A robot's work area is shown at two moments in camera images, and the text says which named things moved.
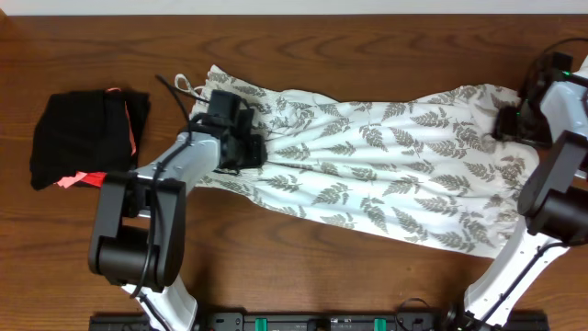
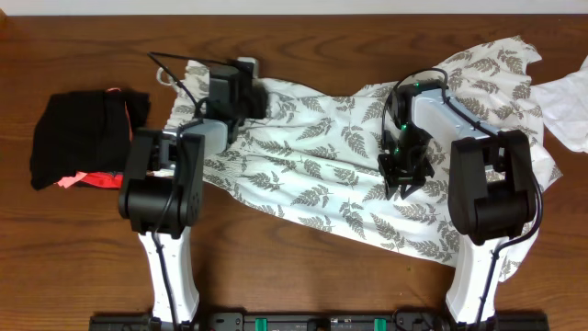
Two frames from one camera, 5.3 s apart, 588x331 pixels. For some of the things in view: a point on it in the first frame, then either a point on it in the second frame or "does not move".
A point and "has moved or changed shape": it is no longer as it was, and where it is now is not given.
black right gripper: [503, 127] → [406, 174]
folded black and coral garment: [80, 137] does not move
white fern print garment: [428, 166] has moved or changed shape
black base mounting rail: [317, 322] does not move
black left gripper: [256, 150] → [254, 102]
